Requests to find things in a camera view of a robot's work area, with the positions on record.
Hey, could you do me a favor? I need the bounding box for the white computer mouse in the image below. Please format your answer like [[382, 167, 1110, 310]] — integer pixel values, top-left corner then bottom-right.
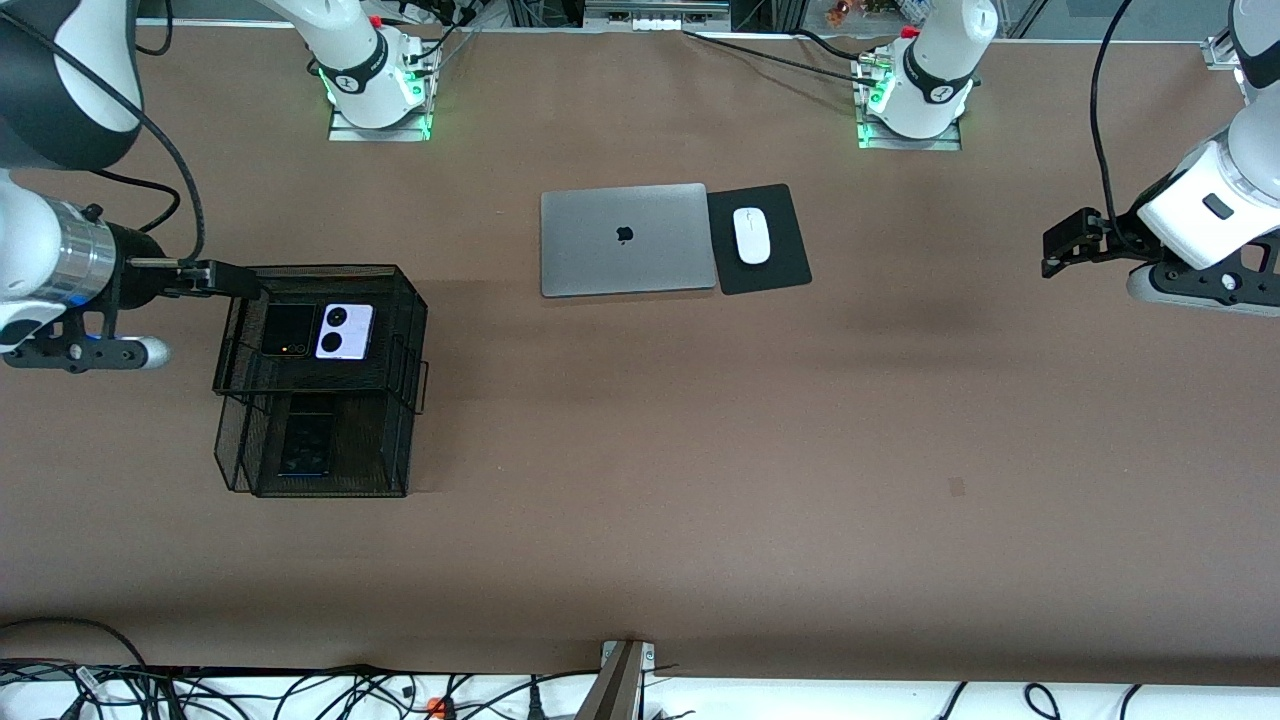
[[733, 207, 772, 266]]

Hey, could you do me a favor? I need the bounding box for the white power strip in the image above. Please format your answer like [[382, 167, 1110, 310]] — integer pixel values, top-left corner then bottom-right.
[[585, 0, 731, 31]]

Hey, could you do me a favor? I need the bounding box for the black mouse pad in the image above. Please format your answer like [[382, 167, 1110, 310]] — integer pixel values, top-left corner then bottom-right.
[[706, 183, 813, 297]]

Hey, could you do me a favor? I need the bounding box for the black slab smartphone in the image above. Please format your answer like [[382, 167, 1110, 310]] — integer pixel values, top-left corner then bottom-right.
[[277, 393, 339, 479]]

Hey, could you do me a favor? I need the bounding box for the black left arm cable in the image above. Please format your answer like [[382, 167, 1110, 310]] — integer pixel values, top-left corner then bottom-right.
[[1090, 0, 1151, 256]]

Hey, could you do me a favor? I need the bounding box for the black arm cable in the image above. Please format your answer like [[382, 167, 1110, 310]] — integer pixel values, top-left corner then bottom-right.
[[1090, 0, 1151, 256], [0, 10, 207, 263]]

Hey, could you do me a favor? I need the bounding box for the lavender flip phone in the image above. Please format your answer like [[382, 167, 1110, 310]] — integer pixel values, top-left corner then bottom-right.
[[315, 302, 376, 362]]

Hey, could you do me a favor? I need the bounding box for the black flip phone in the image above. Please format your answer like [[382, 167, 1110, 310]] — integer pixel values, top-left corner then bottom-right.
[[259, 302, 318, 358]]

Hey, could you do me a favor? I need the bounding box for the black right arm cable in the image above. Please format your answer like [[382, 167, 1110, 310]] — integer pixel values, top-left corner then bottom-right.
[[0, 10, 207, 263]]

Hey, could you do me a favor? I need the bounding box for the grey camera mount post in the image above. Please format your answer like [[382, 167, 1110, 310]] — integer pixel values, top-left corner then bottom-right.
[[575, 640, 656, 720]]

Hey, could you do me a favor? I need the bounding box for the black wire mesh organizer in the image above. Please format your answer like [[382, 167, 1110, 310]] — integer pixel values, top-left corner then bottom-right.
[[212, 264, 431, 499]]

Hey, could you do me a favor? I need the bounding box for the silver laptop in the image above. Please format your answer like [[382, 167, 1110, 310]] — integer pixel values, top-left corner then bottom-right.
[[540, 182, 719, 299]]

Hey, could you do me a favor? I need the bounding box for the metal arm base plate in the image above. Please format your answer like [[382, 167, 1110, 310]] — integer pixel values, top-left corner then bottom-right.
[[328, 100, 434, 143], [857, 112, 963, 152]]

